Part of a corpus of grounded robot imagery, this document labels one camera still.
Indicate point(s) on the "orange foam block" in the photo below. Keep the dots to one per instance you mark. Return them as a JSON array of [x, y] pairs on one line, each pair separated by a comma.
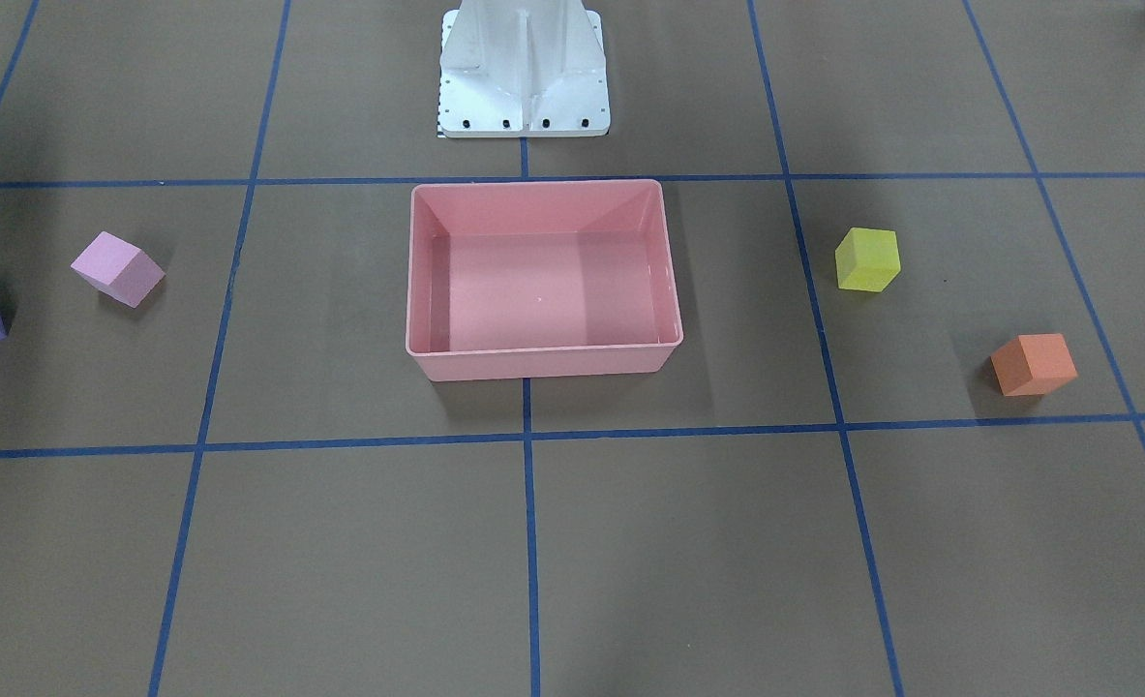
[[1033, 365]]

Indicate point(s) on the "light pink foam block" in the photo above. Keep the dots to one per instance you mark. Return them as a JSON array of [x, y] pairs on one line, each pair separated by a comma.
[[119, 269]]

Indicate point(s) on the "pink plastic bin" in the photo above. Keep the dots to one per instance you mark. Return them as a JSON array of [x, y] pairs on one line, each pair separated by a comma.
[[540, 279]]

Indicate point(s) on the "yellow-green foam block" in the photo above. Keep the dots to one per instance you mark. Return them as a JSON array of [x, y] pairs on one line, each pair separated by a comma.
[[867, 259]]

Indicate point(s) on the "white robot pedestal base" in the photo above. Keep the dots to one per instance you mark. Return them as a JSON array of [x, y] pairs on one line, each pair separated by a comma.
[[513, 69]]

